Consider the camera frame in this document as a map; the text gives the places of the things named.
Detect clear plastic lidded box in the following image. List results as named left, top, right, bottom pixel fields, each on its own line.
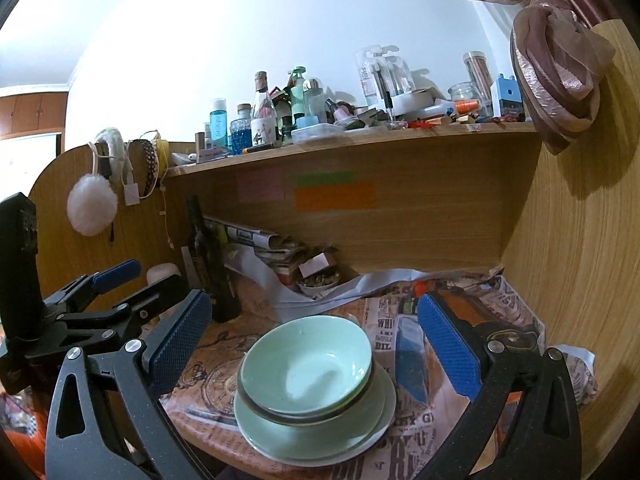
left=291, top=124, right=347, bottom=145

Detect green plate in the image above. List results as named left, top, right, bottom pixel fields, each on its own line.
left=233, top=360, right=397, bottom=453

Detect orange sticky note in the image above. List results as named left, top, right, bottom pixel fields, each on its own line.
left=294, top=181, right=376, bottom=211

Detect wooden desk shelf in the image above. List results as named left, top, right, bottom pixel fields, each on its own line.
left=165, top=120, right=538, bottom=178

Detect glass jar of blue beads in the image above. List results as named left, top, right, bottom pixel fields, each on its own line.
left=230, top=104, right=254, bottom=153

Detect wooden wall cabinet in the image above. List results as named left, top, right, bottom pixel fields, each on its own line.
left=0, top=90, right=68, bottom=138

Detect cream candle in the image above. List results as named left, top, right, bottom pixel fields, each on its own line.
left=146, top=262, right=182, bottom=286

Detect tall jar of sticks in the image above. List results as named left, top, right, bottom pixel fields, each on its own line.
left=462, top=51, right=493, bottom=103

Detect orange box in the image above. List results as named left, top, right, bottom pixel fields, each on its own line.
left=412, top=280, right=493, bottom=336

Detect low glass jar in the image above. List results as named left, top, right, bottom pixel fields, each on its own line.
left=447, top=81, right=481, bottom=106

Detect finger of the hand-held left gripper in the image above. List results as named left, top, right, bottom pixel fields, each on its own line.
left=114, top=274, right=191, bottom=332
left=45, top=259, right=142, bottom=312

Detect white fluffy earmuffs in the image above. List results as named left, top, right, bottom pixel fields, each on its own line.
left=67, top=127, right=126, bottom=237

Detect green pump bottle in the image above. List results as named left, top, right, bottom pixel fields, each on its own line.
left=287, top=66, right=308, bottom=121

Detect blue liquid bottle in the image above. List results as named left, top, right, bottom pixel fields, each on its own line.
left=210, top=98, right=228, bottom=143

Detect stack of newspapers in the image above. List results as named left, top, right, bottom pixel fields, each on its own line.
left=202, top=215, right=311, bottom=286

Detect clear bottle silver cap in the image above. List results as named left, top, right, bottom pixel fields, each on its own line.
left=302, top=77, right=326, bottom=118

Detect brown braided headband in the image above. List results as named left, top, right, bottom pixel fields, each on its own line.
left=139, top=139, right=158, bottom=198

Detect blue pencil sharpener box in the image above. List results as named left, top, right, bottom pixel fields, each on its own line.
left=490, top=75, right=523, bottom=120

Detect pink sticky note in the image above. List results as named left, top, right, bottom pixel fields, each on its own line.
left=237, top=169, right=283, bottom=204

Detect small white cardboard box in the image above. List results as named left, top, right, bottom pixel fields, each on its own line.
left=298, top=251, right=337, bottom=278

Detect pink striped curtain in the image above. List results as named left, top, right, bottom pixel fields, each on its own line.
left=415, top=0, right=640, bottom=156

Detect small bowl of trinkets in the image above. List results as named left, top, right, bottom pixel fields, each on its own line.
left=297, top=272, right=343, bottom=297

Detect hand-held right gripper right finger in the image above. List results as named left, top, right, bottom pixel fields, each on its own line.
left=415, top=291, right=583, bottom=480

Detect clear glass bottle illustrated label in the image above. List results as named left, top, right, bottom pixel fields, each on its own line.
left=250, top=71, right=278, bottom=148

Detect clear blister pack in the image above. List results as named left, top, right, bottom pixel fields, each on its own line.
left=355, top=46, right=413, bottom=108

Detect dark wine bottle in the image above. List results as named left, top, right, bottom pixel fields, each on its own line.
left=186, top=195, right=243, bottom=323

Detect green bowl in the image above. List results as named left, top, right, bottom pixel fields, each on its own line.
left=239, top=316, right=374, bottom=417

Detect green sticky note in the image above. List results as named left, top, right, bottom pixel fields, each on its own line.
left=296, top=171, right=356, bottom=186

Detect white plate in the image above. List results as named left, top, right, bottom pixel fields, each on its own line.
left=245, top=395, right=398, bottom=467

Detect beige hanging cord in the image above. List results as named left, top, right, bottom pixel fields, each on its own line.
left=159, top=185, right=175, bottom=250

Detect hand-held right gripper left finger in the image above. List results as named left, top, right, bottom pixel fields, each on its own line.
left=45, top=289, right=213, bottom=480

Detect newsprint paper mat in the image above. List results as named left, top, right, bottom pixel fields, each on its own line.
left=160, top=270, right=598, bottom=480

